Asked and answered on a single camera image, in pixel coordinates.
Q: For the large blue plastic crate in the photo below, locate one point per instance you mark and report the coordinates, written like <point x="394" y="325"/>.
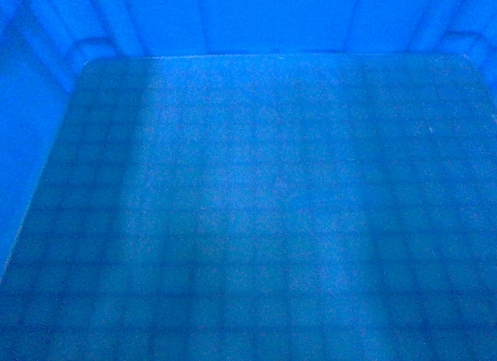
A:
<point x="248" y="179"/>

